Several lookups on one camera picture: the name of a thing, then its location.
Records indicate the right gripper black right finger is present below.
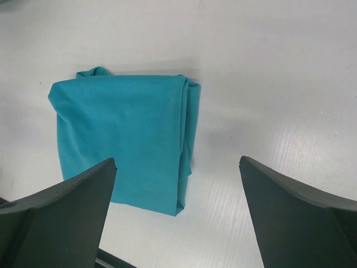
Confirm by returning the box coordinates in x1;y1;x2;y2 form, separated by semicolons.
239;156;356;267

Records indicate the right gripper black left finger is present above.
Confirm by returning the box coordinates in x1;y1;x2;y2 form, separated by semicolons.
1;158;117;267

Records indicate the teal t shirt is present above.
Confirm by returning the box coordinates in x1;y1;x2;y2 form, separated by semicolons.
49;67;201;216

